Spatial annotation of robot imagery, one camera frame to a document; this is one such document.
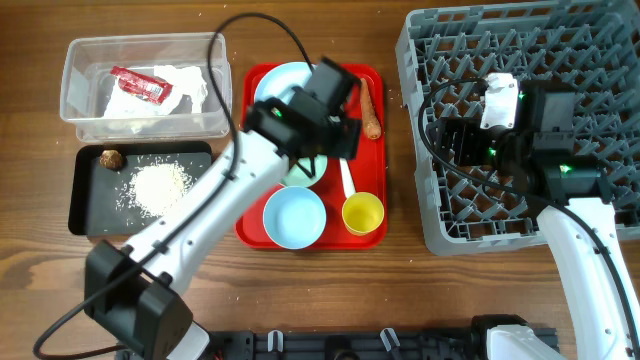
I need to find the orange carrot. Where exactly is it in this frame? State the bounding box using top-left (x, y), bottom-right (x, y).
top-left (360, 78), bottom-right (382, 140)

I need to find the mint green bowl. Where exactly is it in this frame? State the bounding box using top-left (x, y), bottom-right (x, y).
top-left (281, 155), bottom-right (328, 188)

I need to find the light blue bowl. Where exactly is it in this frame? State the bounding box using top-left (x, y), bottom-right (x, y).
top-left (263, 187), bottom-right (327, 250)

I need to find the yellow plastic cup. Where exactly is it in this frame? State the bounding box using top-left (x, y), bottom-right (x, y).
top-left (341, 192), bottom-right (385, 236)

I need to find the white tissue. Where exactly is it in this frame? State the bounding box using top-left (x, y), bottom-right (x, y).
top-left (103, 65), bottom-right (208, 118)

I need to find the red snack wrapper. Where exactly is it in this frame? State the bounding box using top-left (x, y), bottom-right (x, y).
top-left (110, 66), bottom-right (173, 105)

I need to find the white rice pile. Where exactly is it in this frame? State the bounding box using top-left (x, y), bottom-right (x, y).
top-left (115, 163), bottom-right (195, 219)

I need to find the brown food scrap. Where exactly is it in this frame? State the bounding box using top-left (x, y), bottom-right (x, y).
top-left (99, 150), bottom-right (125, 171)

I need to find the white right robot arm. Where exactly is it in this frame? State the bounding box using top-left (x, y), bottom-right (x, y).
top-left (417, 73), bottom-right (639, 359)

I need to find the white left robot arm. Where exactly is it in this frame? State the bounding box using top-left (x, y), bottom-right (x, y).
top-left (84, 58), bottom-right (361, 359)

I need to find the gray dishwasher rack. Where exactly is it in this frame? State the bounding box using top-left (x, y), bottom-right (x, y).
top-left (395, 1), bottom-right (639, 256)

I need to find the clear plastic waste bin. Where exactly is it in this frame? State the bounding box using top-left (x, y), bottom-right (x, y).
top-left (59, 33), bottom-right (233, 143)

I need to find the black waste tray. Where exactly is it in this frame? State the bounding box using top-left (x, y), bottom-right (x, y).
top-left (68, 141), bottom-right (212, 237)

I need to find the light blue plate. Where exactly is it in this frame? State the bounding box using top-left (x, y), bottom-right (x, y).
top-left (254, 62), bottom-right (312, 104)

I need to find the red serving tray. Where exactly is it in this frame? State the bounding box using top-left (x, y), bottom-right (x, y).
top-left (235, 63), bottom-right (387, 251)

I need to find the white plastic spoon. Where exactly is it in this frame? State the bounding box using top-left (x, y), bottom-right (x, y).
top-left (340, 158), bottom-right (356, 198)

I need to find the black mounting rail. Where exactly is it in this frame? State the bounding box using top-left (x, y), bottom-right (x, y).
top-left (201, 328), bottom-right (488, 360)

